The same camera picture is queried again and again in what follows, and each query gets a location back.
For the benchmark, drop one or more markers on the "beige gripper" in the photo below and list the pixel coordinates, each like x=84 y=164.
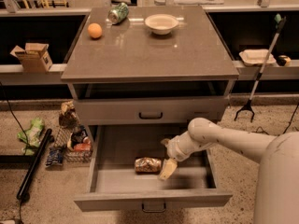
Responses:
x=176 y=151

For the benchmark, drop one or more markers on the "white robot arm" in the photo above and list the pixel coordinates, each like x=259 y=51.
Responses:
x=277 y=191

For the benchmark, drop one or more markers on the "open middle drawer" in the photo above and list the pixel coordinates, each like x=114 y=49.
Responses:
x=113 y=183

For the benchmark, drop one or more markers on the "closed upper drawer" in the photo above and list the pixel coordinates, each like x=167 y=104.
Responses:
x=148 y=111

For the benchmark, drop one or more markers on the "grey drawer cabinet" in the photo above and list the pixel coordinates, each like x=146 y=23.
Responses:
x=131 y=62

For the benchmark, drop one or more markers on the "green soda can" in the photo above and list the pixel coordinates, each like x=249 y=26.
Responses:
x=118 y=13

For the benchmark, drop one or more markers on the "brown snack bag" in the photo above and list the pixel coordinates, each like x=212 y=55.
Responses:
x=68 y=117

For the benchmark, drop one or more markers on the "blue snack bag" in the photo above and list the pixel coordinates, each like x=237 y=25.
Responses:
x=55 y=157

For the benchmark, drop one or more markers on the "white takeout container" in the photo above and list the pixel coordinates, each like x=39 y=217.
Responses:
x=252 y=57

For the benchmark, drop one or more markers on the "white bowl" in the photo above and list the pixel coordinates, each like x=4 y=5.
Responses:
x=161 y=24

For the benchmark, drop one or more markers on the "green chip bag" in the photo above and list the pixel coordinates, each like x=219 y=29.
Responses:
x=31 y=136

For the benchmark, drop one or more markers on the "orange fruit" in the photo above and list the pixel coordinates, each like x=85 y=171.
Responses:
x=95 y=30

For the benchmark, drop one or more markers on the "yellow black tape measure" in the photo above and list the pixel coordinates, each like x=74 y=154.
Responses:
x=283 y=60

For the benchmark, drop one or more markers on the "black pole on floor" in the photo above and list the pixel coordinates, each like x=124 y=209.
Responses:
x=23 y=193

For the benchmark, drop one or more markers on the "cardboard box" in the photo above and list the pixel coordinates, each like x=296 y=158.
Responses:
x=34 y=58

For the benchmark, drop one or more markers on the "reacher grabber tool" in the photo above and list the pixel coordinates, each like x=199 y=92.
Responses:
x=280 y=22

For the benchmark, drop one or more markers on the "wire basket with snacks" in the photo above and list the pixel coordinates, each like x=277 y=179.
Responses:
x=76 y=144

